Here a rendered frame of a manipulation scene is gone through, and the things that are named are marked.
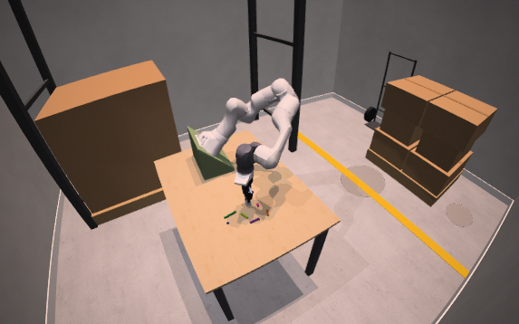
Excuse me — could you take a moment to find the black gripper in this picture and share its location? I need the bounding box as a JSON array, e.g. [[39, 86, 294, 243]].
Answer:
[[241, 178, 254, 207]]

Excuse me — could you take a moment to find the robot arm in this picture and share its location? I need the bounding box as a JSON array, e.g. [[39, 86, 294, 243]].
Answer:
[[195, 79, 300, 186]]

